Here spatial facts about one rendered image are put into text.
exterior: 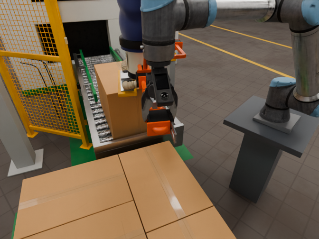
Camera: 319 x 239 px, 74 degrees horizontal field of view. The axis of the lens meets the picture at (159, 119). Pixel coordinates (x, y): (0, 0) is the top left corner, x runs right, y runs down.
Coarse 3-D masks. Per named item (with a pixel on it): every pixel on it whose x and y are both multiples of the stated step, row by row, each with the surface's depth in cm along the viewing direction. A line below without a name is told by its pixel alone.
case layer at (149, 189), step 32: (96, 160) 144; (128, 160) 144; (160, 160) 144; (32, 192) 123; (64, 192) 123; (96, 192) 123; (128, 192) 123; (160, 192) 123; (192, 192) 123; (32, 224) 107; (64, 224) 107; (96, 224) 107; (128, 224) 107; (160, 224) 107; (192, 224) 107; (224, 224) 107
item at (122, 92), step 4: (120, 72) 132; (124, 72) 127; (120, 76) 128; (120, 80) 123; (124, 80) 116; (128, 80) 116; (132, 80) 123; (120, 84) 118; (120, 88) 114; (120, 92) 110; (124, 92) 110; (128, 92) 110; (132, 92) 110; (136, 92) 111; (120, 96) 110; (124, 96) 111
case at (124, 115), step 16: (96, 64) 182; (112, 64) 182; (112, 80) 155; (112, 96) 139; (128, 96) 143; (112, 112) 145; (128, 112) 150; (112, 128) 152; (128, 128) 158; (144, 128) 164
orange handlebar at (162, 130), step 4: (176, 48) 139; (180, 48) 134; (180, 52) 129; (184, 52) 128; (176, 56) 124; (180, 56) 124; (184, 56) 125; (140, 64) 111; (140, 68) 106; (148, 68) 106; (144, 84) 90; (144, 88) 87; (160, 108) 75; (152, 128) 66; (156, 128) 65; (160, 128) 65; (164, 128) 65; (168, 128) 66; (156, 132) 65; (160, 132) 65; (164, 132) 65
